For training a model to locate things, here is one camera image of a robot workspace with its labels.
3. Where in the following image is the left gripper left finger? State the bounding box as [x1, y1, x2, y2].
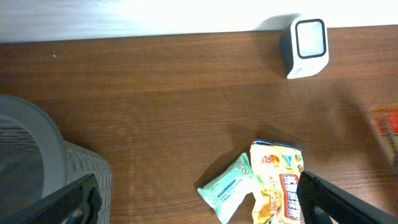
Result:
[1, 174, 102, 224]

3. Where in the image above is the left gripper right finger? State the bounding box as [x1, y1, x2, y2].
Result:
[297, 171, 397, 224]

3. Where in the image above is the yellow snack bag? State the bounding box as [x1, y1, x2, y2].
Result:
[250, 139, 303, 224]

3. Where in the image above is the teal wipes pack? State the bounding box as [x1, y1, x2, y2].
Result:
[197, 152, 255, 224]

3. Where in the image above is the orange spaghetti pack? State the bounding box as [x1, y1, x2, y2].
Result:
[370, 103, 397, 172]

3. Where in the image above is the white barcode scanner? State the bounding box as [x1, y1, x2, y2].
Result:
[279, 17, 330, 80]

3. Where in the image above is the grey plastic basket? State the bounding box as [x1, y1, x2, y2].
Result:
[1, 95, 112, 223]

